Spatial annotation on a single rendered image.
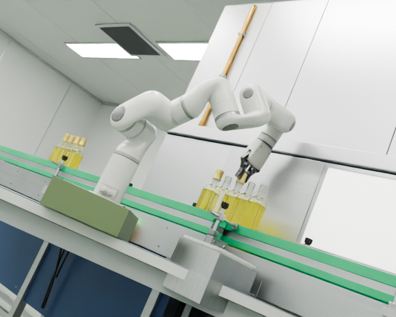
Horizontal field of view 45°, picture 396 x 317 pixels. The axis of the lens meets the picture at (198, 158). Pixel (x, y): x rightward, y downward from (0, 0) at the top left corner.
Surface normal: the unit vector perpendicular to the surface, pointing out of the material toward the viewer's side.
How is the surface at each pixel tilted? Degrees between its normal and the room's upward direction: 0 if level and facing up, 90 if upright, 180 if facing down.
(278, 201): 90
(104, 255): 90
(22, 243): 90
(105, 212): 90
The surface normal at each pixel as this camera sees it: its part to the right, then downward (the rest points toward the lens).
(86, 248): 0.01, -0.22
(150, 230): -0.57, -0.42
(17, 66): 0.72, 0.16
